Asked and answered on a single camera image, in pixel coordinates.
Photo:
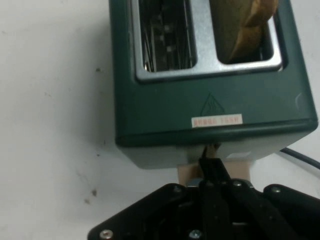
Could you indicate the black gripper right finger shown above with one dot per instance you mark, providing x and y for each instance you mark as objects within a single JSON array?
[{"x": 270, "y": 212}]

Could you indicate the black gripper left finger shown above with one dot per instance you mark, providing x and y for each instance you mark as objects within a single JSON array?
[{"x": 175, "y": 210}]

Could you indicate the beige toaster lever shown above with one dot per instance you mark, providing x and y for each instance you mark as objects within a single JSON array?
[{"x": 238, "y": 170}]

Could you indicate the dark green toaster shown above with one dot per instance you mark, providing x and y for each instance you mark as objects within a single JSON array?
[{"x": 200, "y": 105}]

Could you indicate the toasted bread slice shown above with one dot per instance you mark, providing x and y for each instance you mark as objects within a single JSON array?
[{"x": 250, "y": 32}]

